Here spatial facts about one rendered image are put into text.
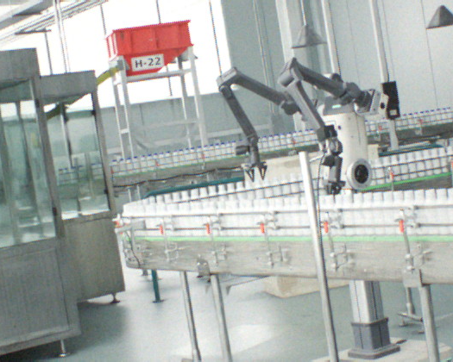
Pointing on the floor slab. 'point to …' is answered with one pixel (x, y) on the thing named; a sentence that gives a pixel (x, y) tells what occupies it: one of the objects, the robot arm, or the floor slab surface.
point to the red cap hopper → (128, 40)
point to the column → (286, 9)
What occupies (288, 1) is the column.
